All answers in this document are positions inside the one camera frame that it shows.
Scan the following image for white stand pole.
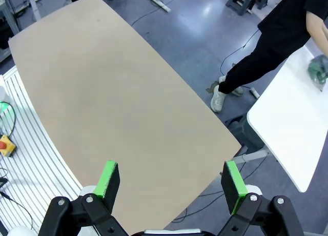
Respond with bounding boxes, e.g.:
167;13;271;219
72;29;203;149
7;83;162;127
27;0;42;21

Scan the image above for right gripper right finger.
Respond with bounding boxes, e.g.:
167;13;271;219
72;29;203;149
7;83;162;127
217;160;304;236

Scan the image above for white sneaker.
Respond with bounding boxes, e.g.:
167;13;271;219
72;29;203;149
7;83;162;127
210;84;228;113
218;75;244;95

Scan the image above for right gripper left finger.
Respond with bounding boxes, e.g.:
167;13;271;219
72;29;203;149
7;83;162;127
37;160;129;236

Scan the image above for yellow emergency stop button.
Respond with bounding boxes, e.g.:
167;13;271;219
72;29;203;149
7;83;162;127
0;134;17;158

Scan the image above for black base cable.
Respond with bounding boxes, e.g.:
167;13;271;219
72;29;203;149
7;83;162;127
0;166;34;231
0;101;17;142

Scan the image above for green towel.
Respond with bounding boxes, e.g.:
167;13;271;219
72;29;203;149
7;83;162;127
306;55;328;90

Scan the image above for grey desk frame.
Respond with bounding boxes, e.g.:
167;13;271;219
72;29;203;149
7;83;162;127
0;0;21;64

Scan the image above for person in black clothes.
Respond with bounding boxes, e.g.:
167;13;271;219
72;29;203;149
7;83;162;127
217;0;328;95

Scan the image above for white side table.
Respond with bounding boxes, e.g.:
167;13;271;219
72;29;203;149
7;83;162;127
246;37;328;193

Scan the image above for person left forearm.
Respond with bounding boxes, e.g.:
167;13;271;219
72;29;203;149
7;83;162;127
307;11;328;57

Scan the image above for black floor cable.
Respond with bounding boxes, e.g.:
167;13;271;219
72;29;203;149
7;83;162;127
131;0;180;26
171;159;248;223
219;28;262;75

